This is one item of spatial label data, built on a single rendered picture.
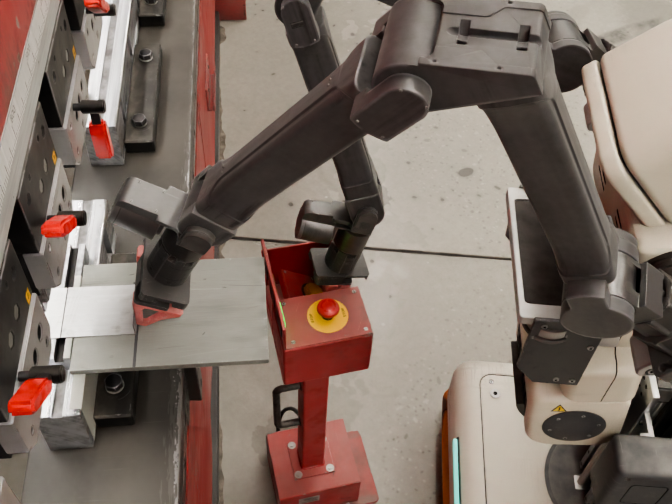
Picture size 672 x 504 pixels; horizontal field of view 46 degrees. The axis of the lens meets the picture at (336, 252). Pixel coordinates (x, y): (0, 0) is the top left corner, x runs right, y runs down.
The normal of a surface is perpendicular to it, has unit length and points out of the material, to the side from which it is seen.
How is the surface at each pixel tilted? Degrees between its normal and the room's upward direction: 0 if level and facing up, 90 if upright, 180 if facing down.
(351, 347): 90
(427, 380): 0
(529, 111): 111
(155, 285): 28
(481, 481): 6
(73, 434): 90
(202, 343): 0
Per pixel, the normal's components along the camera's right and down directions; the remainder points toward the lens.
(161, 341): 0.04, -0.64
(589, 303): -0.22, 0.86
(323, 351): 0.24, 0.76
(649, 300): 0.59, -0.26
